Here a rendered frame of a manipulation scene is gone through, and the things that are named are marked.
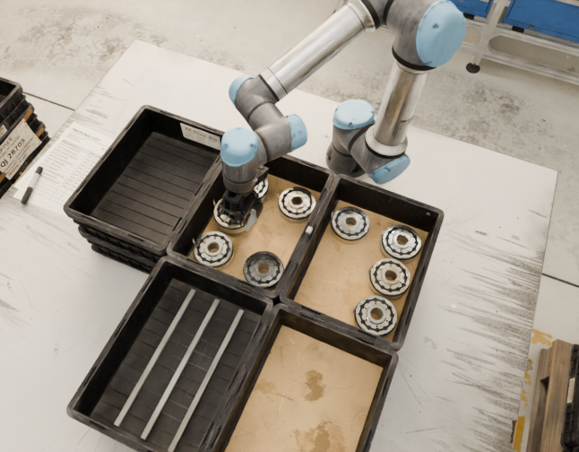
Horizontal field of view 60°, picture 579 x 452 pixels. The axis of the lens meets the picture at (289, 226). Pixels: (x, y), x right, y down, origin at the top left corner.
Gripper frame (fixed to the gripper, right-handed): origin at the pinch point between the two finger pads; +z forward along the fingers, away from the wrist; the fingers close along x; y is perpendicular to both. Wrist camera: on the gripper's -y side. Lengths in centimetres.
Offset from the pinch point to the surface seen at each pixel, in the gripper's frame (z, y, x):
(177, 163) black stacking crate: 5.8, -10.4, -26.8
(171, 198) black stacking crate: 5.5, 1.0, -22.3
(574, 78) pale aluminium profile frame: 68, -187, 104
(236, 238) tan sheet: 4.0, 4.9, -0.1
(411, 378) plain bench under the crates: 14, 17, 57
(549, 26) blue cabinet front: 46, -189, 78
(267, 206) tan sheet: 3.8, -7.6, 3.4
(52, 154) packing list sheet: 21, -4, -72
